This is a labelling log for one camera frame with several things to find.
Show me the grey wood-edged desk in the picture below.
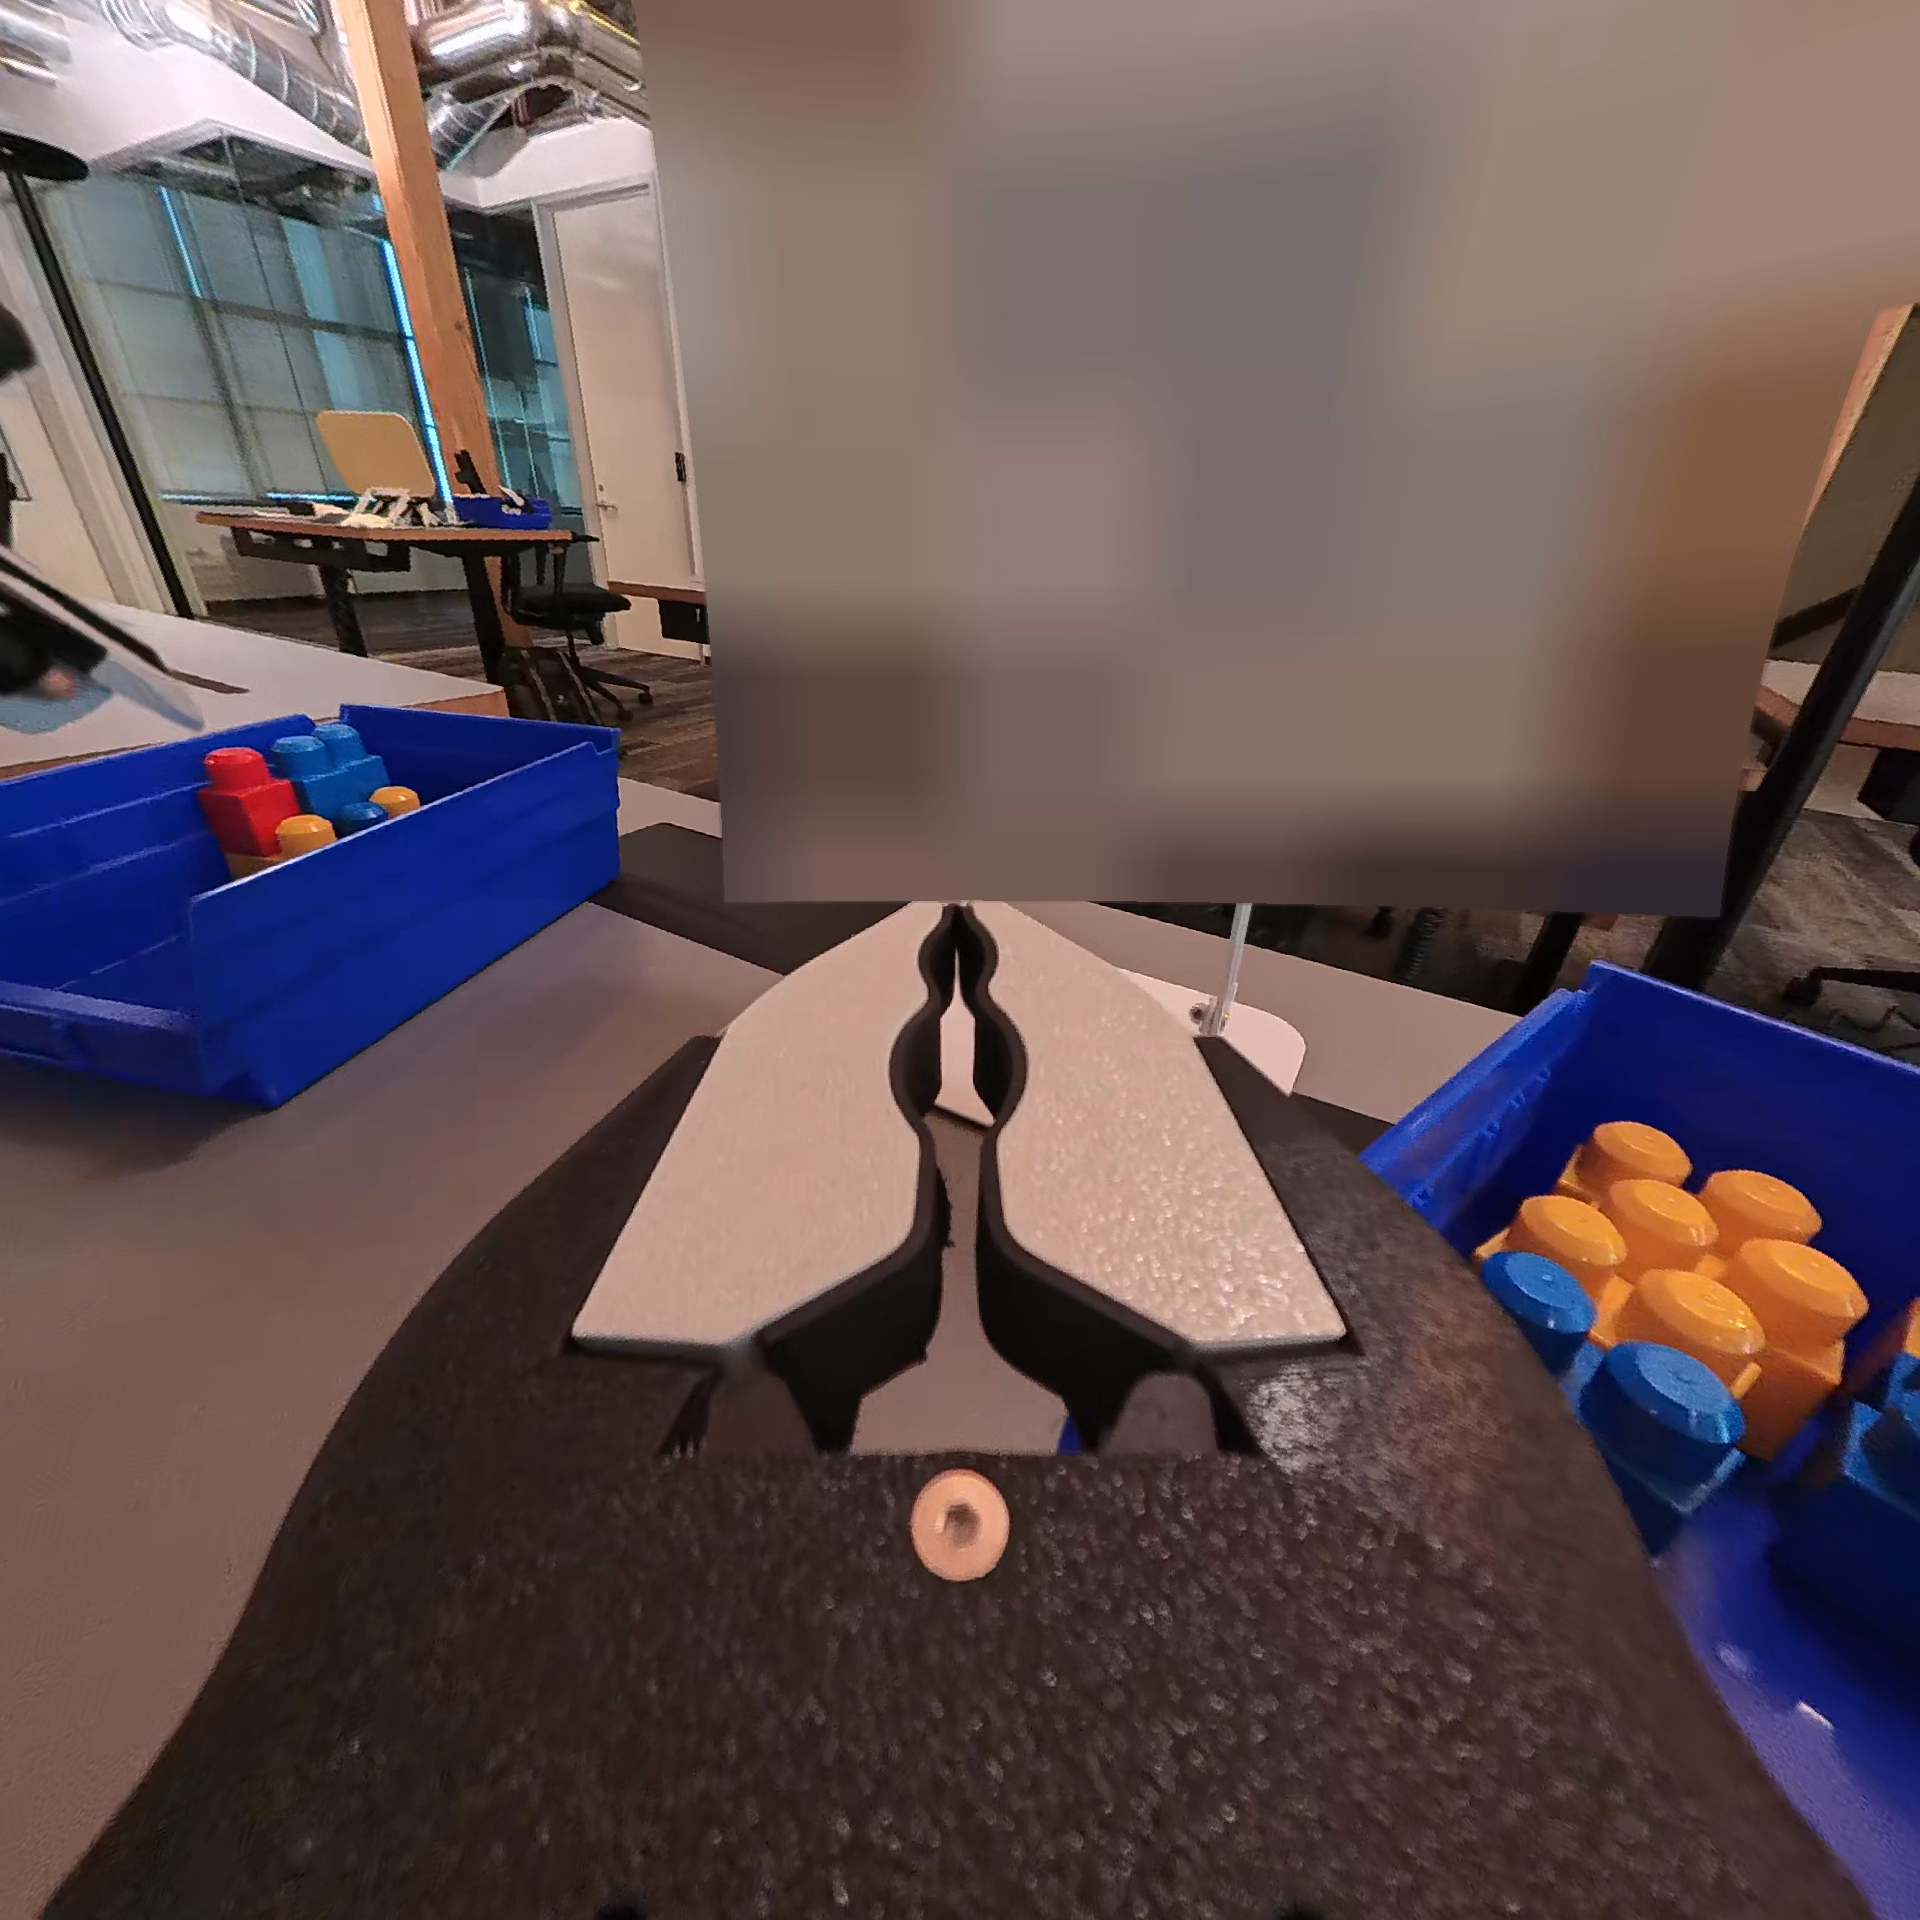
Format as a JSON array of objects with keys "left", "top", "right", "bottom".
[
  {"left": 604, "top": 571, "right": 703, "bottom": 668},
  {"left": 0, "top": 601, "right": 504, "bottom": 782},
  {"left": 193, "top": 509, "right": 572, "bottom": 668}
]

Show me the blue plastic bin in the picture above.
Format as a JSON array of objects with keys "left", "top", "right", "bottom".
[{"left": 1055, "top": 953, "right": 1920, "bottom": 1920}]

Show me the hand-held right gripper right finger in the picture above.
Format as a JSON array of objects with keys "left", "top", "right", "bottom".
[{"left": 958, "top": 901, "right": 1350, "bottom": 1455}]

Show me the blue object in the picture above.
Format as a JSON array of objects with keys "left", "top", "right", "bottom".
[{"left": 0, "top": 708, "right": 627, "bottom": 1110}]

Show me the beige divider panel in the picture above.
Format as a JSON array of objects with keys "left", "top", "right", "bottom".
[{"left": 318, "top": 407, "right": 442, "bottom": 509}]

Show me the pile of toy blocks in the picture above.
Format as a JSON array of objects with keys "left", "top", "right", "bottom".
[{"left": 1483, "top": 1118, "right": 1920, "bottom": 1634}]

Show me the beige easel board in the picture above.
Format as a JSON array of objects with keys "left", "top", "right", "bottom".
[{"left": 1645, "top": 298, "right": 1920, "bottom": 993}]

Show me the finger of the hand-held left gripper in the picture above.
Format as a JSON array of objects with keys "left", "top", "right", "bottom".
[
  {"left": 0, "top": 653, "right": 207, "bottom": 743},
  {"left": 0, "top": 545, "right": 166, "bottom": 675}
]

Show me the black floor lamp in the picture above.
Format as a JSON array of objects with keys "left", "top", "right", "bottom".
[{"left": 0, "top": 129, "right": 199, "bottom": 621}]

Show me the black office chair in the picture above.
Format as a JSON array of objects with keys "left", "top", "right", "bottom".
[
  {"left": 504, "top": 534, "right": 653, "bottom": 724},
  {"left": 1789, "top": 953, "right": 1920, "bottom": 1054}
]

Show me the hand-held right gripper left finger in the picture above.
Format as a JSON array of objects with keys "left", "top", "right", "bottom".
[{"left": 572, "top": 903, "right": 958, "bottom": 1455}]

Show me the group of assorted toy blocks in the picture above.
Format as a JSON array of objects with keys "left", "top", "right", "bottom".
[{"left": 199, "top": 724, "right": 422, "bottom": 884}]

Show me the wooden pillar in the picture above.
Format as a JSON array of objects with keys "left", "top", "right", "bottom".
[{"left": 336, "top": 0, "right": 513, "bottom": 646}]

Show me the white door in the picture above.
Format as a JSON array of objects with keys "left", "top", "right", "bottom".
[{"left": 542, "top": 184, "right": 703, "bottom": 601}]

